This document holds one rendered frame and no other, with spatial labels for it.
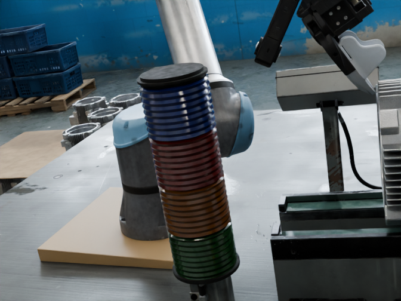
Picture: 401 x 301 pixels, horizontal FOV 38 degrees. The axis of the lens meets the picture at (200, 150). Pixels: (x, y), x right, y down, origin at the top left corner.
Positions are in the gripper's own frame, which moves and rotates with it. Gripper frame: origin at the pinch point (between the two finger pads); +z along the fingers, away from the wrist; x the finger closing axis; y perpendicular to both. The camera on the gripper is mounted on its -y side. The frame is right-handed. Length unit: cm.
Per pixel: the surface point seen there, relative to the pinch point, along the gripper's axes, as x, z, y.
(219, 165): -36.5, -10.2, -8.7
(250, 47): 564, 25, -147
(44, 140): 218, -29, -197
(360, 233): -12.3, 12.9, -9.5
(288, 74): 16.7, -5.4, -10.9
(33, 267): 2, -6, -67
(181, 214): -38.9, -9.0, -13.4
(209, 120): -36.8, -13.9, -6.7
